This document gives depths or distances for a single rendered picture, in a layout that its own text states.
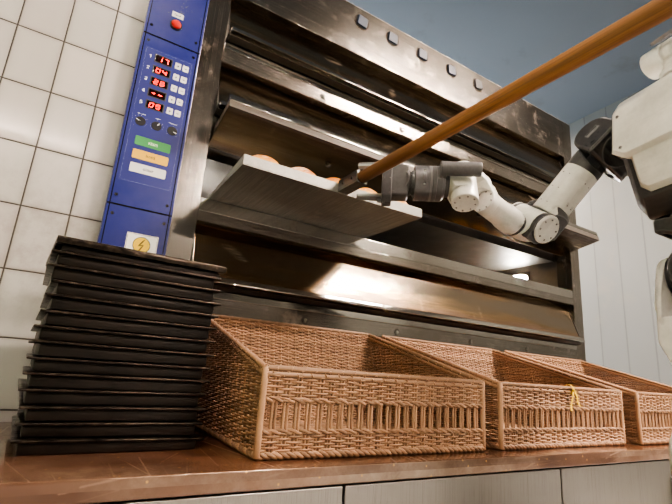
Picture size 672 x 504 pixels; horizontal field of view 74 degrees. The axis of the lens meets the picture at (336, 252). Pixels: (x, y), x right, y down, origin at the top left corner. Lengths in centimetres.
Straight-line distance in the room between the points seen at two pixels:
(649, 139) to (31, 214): 139
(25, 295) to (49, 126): 42
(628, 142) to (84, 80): 133
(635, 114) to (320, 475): 99
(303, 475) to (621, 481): 94
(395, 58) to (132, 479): 170
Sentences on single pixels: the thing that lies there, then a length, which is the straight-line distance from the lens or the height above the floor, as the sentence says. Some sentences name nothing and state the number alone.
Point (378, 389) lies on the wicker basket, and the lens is 92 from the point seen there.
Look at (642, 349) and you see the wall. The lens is 409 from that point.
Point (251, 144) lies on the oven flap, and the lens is 141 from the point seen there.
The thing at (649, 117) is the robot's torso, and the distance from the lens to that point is 120.
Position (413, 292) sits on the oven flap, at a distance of 166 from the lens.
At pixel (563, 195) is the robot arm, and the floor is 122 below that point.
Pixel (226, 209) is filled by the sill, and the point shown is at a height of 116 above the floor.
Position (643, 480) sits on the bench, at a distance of 160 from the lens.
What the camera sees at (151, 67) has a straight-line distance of 142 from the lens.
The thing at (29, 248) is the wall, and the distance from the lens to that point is 125.
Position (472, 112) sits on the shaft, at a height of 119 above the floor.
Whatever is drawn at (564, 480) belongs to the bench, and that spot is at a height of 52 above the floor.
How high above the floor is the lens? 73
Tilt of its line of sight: 15 degrees up
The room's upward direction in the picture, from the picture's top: 4 degrees clockwise
